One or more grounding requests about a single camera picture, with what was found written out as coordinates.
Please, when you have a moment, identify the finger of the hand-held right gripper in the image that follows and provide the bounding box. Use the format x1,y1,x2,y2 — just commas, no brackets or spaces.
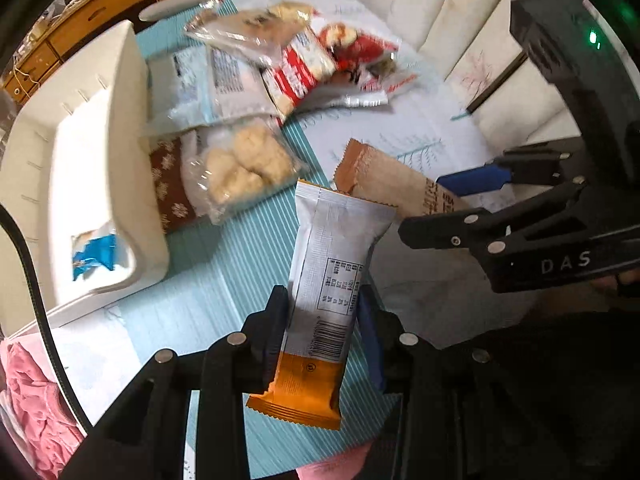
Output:
398,179,592,271
436,139,588,197

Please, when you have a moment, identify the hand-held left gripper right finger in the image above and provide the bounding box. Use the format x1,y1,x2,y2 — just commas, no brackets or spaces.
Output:
355,284,507,480

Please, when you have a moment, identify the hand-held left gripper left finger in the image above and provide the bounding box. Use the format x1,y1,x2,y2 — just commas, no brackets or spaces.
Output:
60,284,291,480

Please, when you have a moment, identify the brown paper snack packet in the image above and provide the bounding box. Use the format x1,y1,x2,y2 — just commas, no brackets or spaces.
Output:
332,138,473,218

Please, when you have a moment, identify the white and orange snack bar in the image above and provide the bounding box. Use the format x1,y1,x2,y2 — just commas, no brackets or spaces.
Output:
246,180,397,431

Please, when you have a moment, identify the red and white snack packet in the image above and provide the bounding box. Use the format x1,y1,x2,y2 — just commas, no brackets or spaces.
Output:
261,30,341,122

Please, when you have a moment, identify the clear labelled bag of cookies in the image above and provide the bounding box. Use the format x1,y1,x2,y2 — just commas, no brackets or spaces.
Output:
184,1,316,63

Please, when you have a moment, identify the white plastic bin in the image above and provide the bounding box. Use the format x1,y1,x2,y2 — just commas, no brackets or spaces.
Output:
0,19,169,322

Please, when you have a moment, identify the white packet with red print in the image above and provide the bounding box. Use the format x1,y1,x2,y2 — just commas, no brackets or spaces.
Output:
295,71,418,111

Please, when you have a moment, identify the clear pack of yellow cookies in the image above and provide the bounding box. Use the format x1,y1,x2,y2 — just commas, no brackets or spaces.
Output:
181,124,306,225

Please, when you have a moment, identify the cream floral curtain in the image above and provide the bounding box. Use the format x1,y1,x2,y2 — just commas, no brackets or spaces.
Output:
310,0,586,171

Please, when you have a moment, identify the brown snowflake snack packet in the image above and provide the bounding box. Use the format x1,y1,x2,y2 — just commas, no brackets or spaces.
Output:
150,137,211,234

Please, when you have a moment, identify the light blue snack packet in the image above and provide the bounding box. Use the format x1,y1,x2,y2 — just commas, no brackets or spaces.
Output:
147,45,217,133

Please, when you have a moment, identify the pink blanket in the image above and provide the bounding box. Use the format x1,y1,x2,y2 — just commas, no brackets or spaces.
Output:
0,339,87,480

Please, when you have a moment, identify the grey office chair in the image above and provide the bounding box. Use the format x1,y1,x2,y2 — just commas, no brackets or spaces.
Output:
139,0,227,22

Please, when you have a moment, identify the wooden desk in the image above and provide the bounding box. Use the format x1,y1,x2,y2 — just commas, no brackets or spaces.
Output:
0,0,238,106

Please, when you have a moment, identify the black cable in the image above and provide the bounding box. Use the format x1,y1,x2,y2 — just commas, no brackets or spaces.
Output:
0,205,96,431

